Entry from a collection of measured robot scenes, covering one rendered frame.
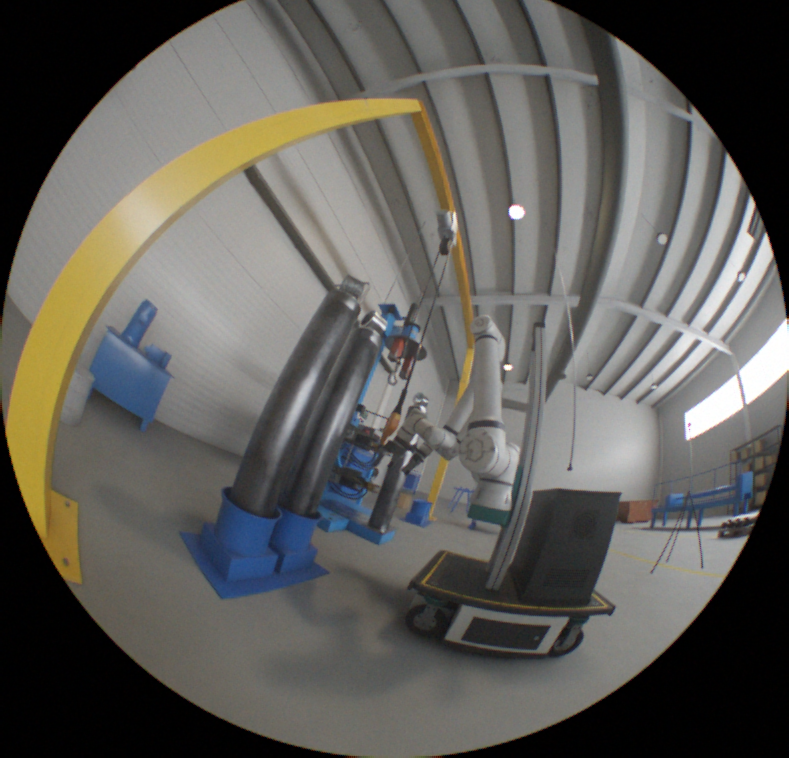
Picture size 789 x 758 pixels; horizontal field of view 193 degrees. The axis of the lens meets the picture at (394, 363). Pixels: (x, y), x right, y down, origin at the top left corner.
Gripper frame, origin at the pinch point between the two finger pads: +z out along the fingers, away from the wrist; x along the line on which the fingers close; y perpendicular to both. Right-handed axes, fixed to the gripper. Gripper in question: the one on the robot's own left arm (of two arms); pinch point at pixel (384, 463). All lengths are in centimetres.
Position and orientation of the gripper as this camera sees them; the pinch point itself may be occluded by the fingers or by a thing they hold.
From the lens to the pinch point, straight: 125.0
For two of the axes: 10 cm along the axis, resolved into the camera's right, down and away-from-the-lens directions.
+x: -5.3, -4.2, -7.4
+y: -6.4, -3.8, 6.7
